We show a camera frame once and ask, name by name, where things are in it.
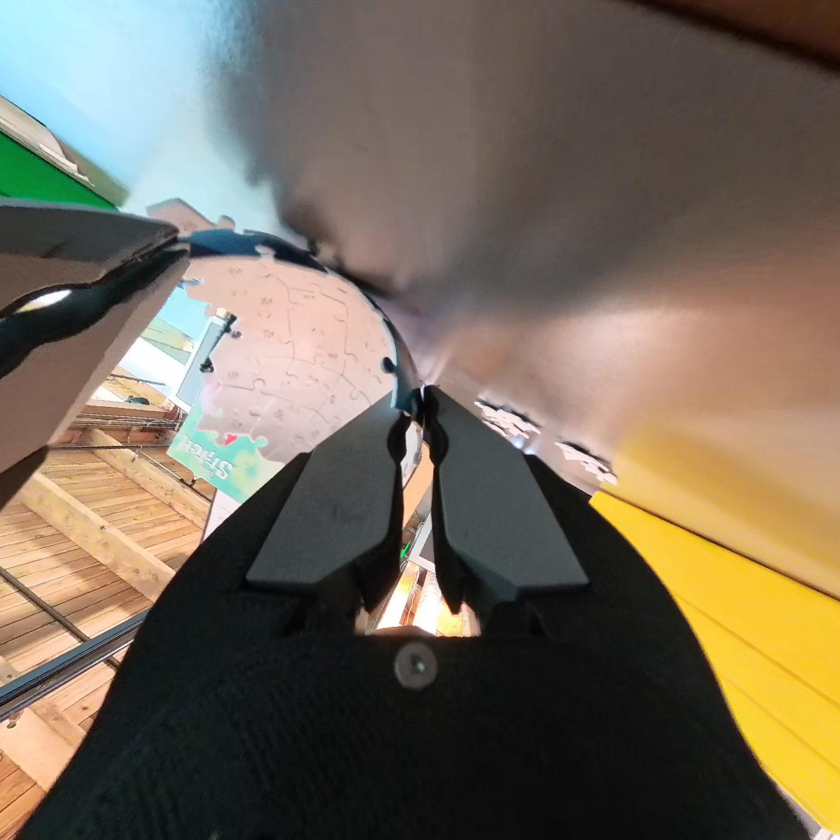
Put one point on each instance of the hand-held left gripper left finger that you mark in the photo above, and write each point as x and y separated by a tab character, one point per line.
328	518

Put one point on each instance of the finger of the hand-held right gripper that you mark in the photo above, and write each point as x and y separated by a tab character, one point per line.
65	243
79	367

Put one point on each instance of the partly built white puzzle ball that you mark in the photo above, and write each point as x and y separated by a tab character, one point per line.
295	341

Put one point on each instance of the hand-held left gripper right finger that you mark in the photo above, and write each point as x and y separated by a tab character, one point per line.
505	518

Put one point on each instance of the grey metal pipe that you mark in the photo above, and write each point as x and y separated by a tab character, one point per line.
65	656

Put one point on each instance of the green board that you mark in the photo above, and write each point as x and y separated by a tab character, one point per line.
39	170

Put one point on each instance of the yellow plastic bin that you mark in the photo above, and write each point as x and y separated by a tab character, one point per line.
754	623

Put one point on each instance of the cartoon puzzle box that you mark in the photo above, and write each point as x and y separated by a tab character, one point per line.
216	469

